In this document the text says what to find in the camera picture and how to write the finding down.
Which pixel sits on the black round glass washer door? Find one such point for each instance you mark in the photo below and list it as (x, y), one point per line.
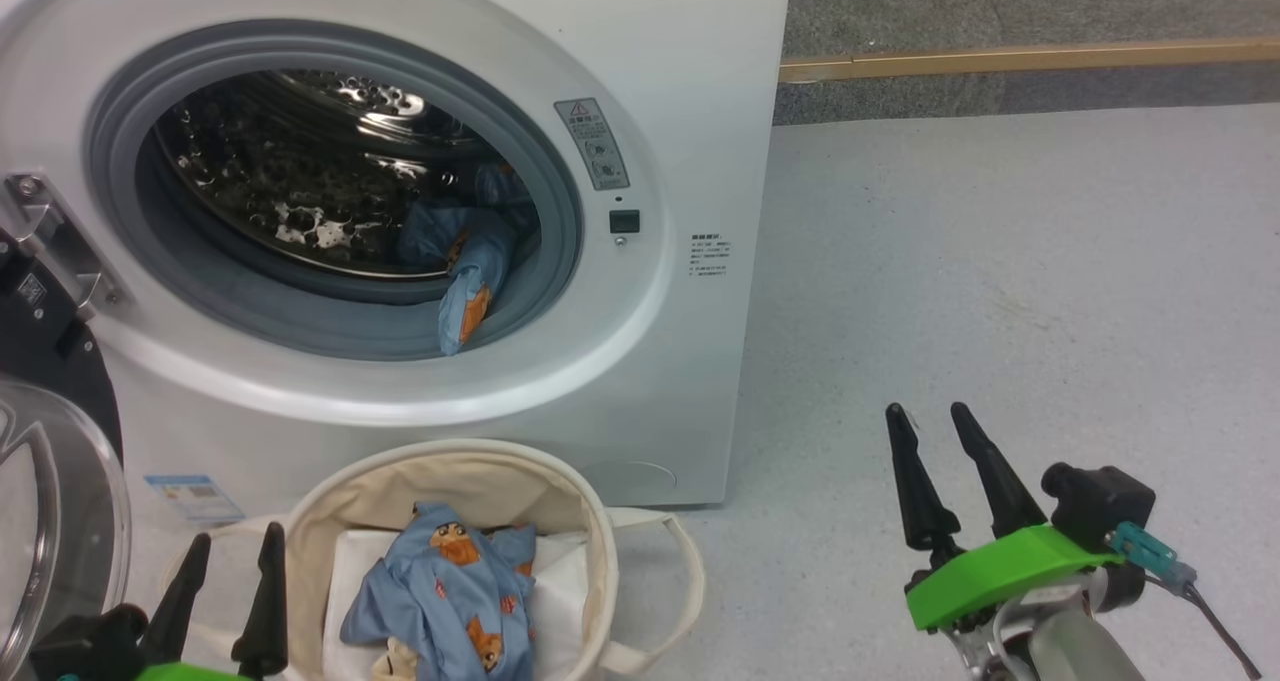
(50, 361)

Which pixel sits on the black door latch slot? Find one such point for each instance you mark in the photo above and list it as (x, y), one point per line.
(624, 222)

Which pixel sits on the round white filter cover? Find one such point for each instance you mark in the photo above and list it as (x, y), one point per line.
(640, 481)

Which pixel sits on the grey rubber door gasket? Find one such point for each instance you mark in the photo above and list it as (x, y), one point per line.
(300, 326)

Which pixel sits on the grey warning sticker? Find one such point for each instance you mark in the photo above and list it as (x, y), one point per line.
(595, 146)

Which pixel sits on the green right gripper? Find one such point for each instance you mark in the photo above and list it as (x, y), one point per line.
(1000, 576)

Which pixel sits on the cream canvas laundry basket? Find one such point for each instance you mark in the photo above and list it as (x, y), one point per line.
(470, 481)

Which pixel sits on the white folded cloth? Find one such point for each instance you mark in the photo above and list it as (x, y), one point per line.
(560, 601)

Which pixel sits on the small black text label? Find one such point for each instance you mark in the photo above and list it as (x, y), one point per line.
(710, 256)

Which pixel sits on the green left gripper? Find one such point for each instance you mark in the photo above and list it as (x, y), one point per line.
(190, 674)

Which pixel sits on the white front-load washing machine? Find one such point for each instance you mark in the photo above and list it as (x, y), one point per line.
(690, 381)

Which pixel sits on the blue energy label sticker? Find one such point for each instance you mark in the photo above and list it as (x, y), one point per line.
(195, 499)

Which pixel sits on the metal door hinge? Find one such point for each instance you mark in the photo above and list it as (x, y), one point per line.
(60, 241)

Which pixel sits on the stainless steel washer drum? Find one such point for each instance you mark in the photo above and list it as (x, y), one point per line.
(300, 171)

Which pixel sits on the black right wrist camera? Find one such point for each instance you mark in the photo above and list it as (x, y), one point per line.
(1100, 501)

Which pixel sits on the blue garment with orange print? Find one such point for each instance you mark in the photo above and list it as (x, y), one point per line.
(470, 261)
(450, 591)

